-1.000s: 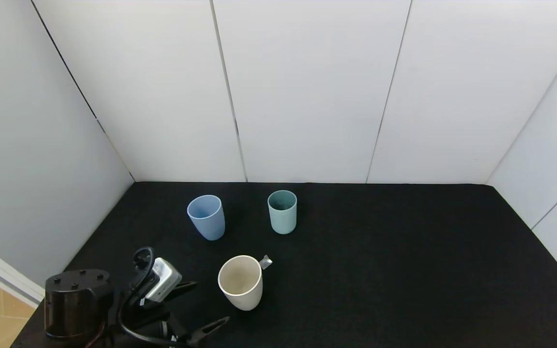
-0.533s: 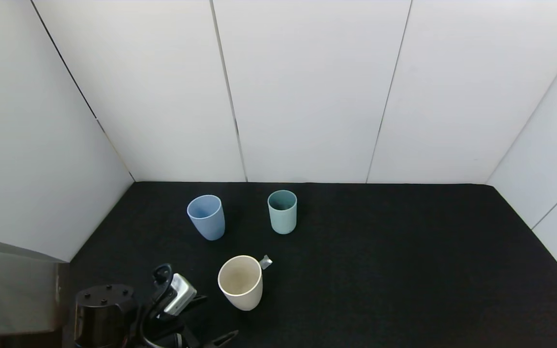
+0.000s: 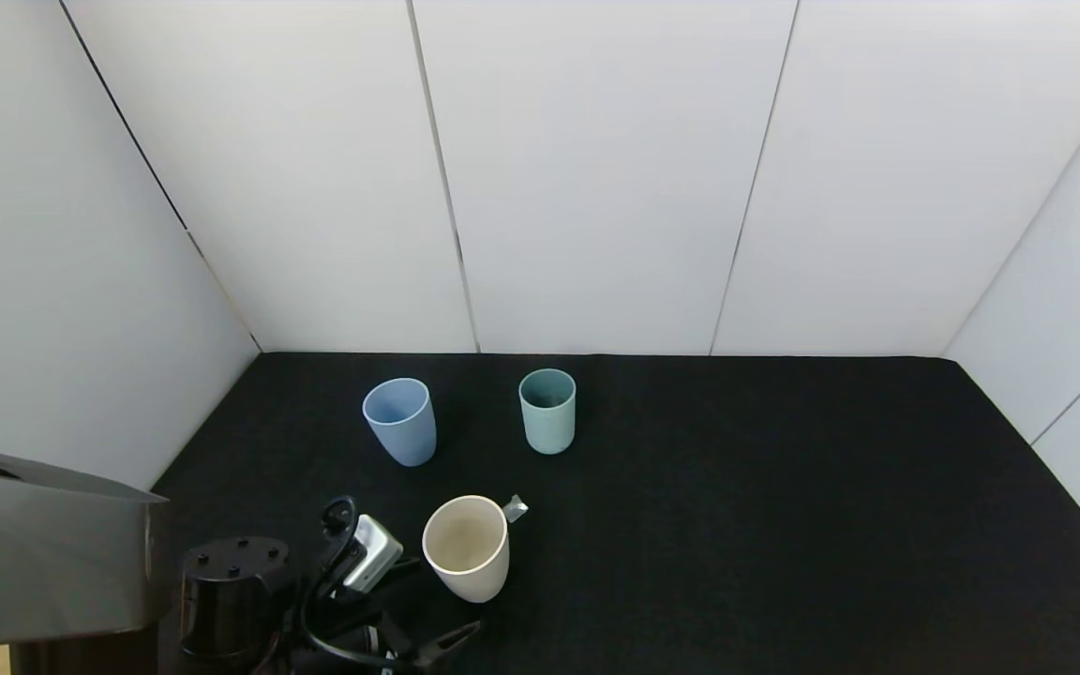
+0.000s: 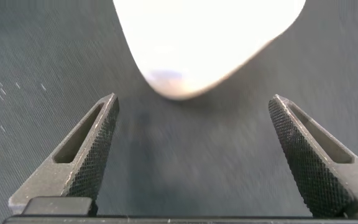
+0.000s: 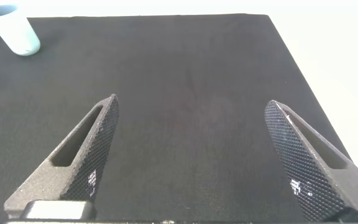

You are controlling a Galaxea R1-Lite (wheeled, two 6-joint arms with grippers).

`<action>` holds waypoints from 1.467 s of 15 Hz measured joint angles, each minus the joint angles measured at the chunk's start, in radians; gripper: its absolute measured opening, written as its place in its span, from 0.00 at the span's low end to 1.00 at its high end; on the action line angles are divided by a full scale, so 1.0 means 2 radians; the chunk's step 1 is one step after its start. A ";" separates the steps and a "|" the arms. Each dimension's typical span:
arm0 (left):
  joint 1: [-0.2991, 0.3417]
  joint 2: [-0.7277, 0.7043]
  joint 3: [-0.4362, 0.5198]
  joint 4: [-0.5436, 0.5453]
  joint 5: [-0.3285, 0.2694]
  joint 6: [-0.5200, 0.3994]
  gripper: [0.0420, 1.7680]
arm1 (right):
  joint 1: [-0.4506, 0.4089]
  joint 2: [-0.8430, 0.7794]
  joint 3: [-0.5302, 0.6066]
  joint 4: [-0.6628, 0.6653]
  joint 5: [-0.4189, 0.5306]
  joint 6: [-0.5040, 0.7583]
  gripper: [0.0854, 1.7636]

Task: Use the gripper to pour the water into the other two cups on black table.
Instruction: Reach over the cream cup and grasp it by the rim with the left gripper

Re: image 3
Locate cream plastic cup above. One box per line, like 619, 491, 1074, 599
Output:
422, 495, 510, 604

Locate teal plastic cup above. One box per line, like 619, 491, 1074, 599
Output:
518, 367, 578, 457

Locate blue plastic cup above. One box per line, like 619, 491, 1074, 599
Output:
362, 377, 438, 468

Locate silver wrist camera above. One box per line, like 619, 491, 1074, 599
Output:
343, 514, 405, 593

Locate black camera cable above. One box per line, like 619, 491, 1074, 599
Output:
301, 496, 410, 668

